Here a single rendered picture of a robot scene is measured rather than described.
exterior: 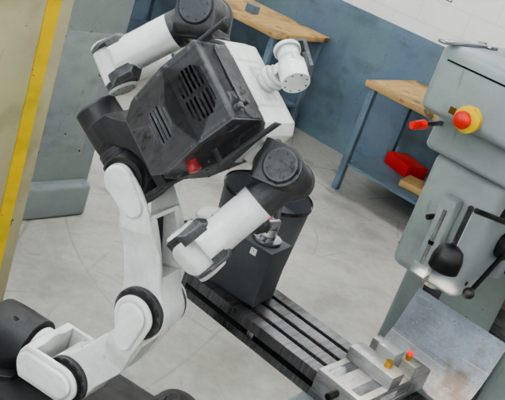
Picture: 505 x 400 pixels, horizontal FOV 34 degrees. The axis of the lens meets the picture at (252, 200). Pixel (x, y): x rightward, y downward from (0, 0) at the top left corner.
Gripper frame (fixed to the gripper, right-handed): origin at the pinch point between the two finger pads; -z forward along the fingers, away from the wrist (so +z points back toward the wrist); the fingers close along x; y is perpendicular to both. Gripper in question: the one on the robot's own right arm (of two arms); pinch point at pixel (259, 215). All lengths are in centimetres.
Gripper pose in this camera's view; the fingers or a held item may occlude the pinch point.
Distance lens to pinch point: 236.1
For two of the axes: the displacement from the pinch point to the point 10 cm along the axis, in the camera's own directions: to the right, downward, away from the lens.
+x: -7.6, -4.7, 4.5
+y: -3.2, 8.7, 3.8
